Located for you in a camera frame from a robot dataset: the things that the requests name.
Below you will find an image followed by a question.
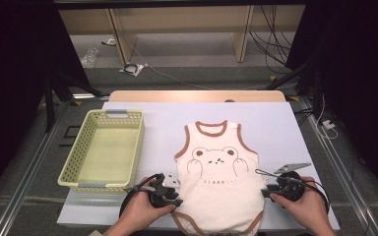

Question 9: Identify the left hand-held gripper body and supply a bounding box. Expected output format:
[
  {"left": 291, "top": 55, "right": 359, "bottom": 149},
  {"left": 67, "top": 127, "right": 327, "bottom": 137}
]
[{"left": 147, "top": 172, "right": 182, "bottom": 209}]

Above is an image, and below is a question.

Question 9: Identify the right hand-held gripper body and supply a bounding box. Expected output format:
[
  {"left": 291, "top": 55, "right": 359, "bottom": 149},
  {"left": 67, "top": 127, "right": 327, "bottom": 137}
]
[{"left": 262, "top": 162, "right": 312, "bottom": 203}]

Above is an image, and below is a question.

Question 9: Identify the cream baby bodysuit brown trim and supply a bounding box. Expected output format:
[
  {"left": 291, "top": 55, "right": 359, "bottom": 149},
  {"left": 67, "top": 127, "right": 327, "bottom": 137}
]
[{"left": 171, "top": 120, "right": 266, "bottom": 236}]

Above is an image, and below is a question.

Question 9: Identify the pale green plastic basket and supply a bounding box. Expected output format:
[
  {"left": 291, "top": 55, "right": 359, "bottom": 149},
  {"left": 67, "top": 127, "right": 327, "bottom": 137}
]
[{"left": 57, "top": 108, "right": 146, "bottom": 195}]

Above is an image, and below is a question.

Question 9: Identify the person's left hand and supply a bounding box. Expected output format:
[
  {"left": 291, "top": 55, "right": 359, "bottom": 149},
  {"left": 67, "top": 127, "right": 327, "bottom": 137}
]
[{"left": 120, "top": 176, "right": 177, "bottom": 230}]

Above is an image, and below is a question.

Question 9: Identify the person's right hand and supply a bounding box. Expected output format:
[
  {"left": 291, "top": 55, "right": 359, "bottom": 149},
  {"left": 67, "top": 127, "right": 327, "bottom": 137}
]
[{"left": 270, "top": 176, "right": 332, "bottom": 234}]

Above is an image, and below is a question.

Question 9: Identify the white table cover board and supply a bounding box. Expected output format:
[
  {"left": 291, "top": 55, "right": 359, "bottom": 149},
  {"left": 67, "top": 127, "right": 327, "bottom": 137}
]
[{"left": 56, "top": 101, "right": 342, "bottom": 232}]

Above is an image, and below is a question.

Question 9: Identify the light wooden table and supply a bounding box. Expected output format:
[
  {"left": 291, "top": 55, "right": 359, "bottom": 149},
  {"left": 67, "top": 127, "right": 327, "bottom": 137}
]
[{"left": 108, "top": 89, "right": 287, "bottom": 103}]

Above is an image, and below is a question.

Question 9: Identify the black metal stand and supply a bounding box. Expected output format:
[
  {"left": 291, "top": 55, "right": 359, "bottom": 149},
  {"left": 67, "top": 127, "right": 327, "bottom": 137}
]
[
  {"left": 264, "top": 58, "right": 324, "bottom": 116},
  {"left": 43, "top": 70, "right": 111, "bottom": 132}
]

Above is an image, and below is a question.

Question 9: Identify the black curtain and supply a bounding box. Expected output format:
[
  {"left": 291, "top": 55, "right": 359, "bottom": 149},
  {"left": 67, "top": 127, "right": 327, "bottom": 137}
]
[
  {"left": 0, "top": 0, "right": 92, "bottom": 207},
  {"left": 284, "top": 0, "right": 378, "bottom": 207}
]

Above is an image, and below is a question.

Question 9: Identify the clear plastic bag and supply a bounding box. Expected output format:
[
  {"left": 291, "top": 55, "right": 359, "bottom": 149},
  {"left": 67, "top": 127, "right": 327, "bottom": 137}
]
[{"left": 80, "top": 47, "right": 99, "bottom": 68}]

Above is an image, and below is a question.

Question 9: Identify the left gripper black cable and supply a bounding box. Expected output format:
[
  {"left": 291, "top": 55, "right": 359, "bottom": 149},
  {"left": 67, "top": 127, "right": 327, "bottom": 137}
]
[{"left": 118, "top": 172, "right": 165, "bottom": 219}]

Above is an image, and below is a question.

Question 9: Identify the aluminium floor rail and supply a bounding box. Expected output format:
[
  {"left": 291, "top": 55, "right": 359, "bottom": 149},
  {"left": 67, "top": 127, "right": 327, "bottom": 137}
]
[
  {"left": 299, "top": 96, "right": 378, "bottom": 236},
  {"left": 0, "top": 104, "right": 67, "bottom": 236}
]

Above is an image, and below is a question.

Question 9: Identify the white plug cable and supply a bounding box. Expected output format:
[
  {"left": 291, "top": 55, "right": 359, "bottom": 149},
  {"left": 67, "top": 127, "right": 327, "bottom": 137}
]
[{"left": 314, "top": 92, "right": 339, "bottom": 141}]

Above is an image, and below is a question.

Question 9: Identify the thin white floor cable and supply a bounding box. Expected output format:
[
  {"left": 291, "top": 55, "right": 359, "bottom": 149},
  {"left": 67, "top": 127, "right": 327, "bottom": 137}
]
[{"left": 124, "top": 35, "right": 267, "bottom": 91}]

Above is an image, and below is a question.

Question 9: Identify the plastic bag with black cable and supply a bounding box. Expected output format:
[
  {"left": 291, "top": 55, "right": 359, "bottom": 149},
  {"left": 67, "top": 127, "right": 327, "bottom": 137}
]
[{"left": 119, "top": 62, "right": 145, "bottom": 78}]

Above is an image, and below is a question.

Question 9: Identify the bundle of black cables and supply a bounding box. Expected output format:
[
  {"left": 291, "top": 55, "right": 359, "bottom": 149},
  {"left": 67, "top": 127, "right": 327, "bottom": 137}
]
[{"left": 249, "top": 4, "right": 296, "bottom": 75}]

